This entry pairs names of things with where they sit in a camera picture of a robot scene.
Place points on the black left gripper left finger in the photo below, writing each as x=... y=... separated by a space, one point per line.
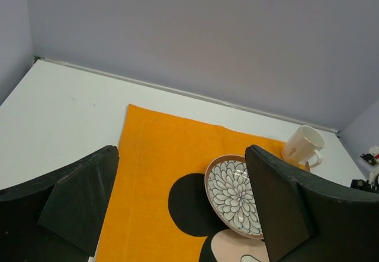
x=59 y=216

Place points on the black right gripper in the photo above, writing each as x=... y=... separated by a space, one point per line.
x=360 y=184

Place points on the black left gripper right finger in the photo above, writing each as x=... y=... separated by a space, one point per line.
x=307 y=218

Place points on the white ceramic mug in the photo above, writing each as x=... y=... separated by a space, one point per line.
x=304 y=144

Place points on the patterned ceramic plate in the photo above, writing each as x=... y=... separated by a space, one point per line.
x=229 y=192

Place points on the orange cartoon cloth placemat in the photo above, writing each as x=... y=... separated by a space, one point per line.
x=158 y=209

